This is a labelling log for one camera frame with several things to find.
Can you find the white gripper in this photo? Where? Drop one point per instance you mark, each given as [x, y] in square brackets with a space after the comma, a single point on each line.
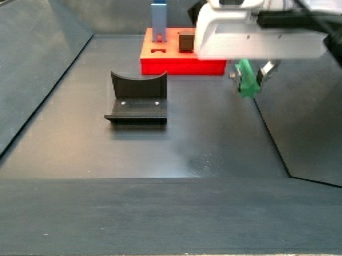
[254, 29]

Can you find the light blue tall block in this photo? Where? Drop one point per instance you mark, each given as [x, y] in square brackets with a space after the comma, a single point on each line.
[159, 20]

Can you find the red peg board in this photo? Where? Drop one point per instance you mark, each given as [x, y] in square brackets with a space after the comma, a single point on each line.
[161, 57]

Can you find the black curved fixture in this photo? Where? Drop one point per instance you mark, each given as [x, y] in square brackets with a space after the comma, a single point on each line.
[140, 99]

